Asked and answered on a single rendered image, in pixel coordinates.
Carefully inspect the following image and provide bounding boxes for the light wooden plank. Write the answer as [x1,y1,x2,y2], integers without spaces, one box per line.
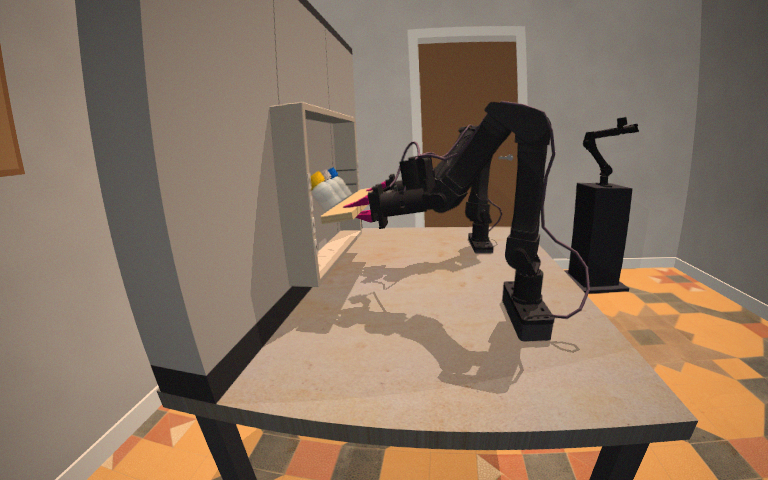
[320,192,368,224]

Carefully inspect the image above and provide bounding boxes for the white bottle with grey cap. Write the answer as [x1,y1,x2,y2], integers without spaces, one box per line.
[320,169,347,202]

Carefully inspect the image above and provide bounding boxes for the white bottle with blue cap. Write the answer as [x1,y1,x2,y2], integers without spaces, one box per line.
[328,167,352,198]

